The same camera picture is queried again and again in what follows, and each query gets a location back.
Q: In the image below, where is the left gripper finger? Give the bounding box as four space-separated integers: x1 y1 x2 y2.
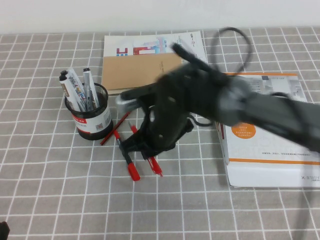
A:
0 220 10 240

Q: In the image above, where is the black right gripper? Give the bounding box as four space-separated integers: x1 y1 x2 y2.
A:
119 66 221 161

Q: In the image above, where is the black marker with red cap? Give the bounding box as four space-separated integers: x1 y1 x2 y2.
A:
113 130 141 181

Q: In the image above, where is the translucent red pen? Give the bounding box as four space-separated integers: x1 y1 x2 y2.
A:
127 121 164 178

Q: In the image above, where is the black mesh pen holder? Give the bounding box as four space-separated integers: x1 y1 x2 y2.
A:
64 83 114 141

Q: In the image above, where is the red pencil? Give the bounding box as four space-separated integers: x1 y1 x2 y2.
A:
99 111 132 146

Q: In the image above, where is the grey white-grid tablecloth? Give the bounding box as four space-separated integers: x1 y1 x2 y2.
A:
0 26 320 240

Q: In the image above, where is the brown kraft notebook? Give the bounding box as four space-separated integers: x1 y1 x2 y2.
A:
101 53 186 96

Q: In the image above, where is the grey marker with black cap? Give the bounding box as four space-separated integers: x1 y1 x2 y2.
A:
82 67 98 110

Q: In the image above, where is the white marker with blue print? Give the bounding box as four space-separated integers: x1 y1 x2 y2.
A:
67 67 89 112

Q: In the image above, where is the white marker with brown print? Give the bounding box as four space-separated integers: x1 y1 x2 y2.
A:
59 70 82 112

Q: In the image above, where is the white printed book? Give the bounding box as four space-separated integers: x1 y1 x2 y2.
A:
102 30 208 66

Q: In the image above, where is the white and orange box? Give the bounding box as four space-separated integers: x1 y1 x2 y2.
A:
214 72 320 189

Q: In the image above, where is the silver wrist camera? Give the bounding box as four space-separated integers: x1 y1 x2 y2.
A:
115 96 140 113

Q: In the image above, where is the black cable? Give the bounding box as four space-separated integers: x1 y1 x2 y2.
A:
171 26 254 83

